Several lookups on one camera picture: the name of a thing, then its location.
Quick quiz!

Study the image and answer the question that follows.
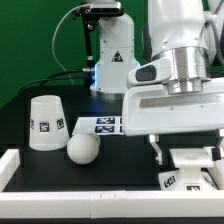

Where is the white front fence bar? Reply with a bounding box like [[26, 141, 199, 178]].
[[0, 191, 224, 219]]

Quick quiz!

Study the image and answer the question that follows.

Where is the white marker sheet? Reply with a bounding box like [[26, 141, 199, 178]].
[[72, 116, 123, 135]]

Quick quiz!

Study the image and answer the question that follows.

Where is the white right fence bar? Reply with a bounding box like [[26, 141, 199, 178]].
[[203, 146, 224, 191]]

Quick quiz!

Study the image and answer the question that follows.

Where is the white lamp bulb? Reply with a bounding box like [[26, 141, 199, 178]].
[[67, 133, 100, 165]]

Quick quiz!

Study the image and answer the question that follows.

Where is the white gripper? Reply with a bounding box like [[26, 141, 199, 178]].
[[122, 84, 224, 165]]

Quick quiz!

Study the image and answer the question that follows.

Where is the black cable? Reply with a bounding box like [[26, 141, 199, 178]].
[[18, 69, 93, 94]]

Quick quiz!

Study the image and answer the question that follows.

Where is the black camera on stand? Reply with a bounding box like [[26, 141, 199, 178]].
[[71, 2, 125, 78]]

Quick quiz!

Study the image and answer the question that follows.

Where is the white left fence bar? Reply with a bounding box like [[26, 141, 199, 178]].
[[0, 149, 20, 192]]

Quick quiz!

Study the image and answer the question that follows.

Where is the grey cable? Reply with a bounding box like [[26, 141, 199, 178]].
[[51, 3, 88, 86]]

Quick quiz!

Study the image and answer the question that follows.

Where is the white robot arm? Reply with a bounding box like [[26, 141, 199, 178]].
[[89, 0, 224, 153]]

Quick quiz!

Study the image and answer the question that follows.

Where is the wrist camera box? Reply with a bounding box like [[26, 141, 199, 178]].
[[127, 57, 173, 87]]

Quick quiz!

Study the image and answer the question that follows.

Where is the white fence bar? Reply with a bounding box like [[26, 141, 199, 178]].
[[203, 146, 224, 191], [0, 149, 20, 192], [0, 191, 224, 219]]

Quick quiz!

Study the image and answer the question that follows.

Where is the white lamp shade cone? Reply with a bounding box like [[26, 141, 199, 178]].
[[29, 95, 69, 151]]

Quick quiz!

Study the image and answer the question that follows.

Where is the white lamp base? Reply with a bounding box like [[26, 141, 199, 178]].
[[158, 148, 217, 191]]

